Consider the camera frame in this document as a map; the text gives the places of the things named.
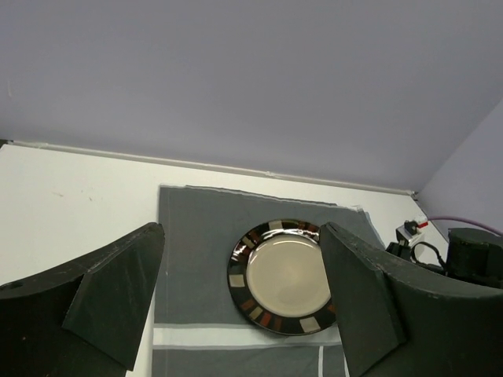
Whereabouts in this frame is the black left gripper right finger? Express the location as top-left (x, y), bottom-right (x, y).
top-left (320, 223), bottom-right (502, 376)

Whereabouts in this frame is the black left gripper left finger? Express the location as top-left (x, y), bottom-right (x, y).
top-left (1, 222), bottom-right (164, 376)

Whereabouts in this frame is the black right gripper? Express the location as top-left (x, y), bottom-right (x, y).
top-left (386, 228), bottom-right (502, 289)

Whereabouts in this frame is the grey cloth placemat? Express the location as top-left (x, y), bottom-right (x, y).
top-left (152, 187), bottom-right (382, 376)

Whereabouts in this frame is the striped rim dinner plate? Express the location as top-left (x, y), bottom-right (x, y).
top-left (227, 219), bottom-right (336, 336)

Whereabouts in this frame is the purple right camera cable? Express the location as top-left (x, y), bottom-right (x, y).
top-left (426, 214), bottom-right (503, 237)

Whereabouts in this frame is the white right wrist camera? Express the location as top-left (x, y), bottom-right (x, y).
top-left (395, 215), bottom-right (428, 247)

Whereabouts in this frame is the aluminium table edge rail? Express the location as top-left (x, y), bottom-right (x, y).
top-left (1, 139), bottom-right (417, 200)

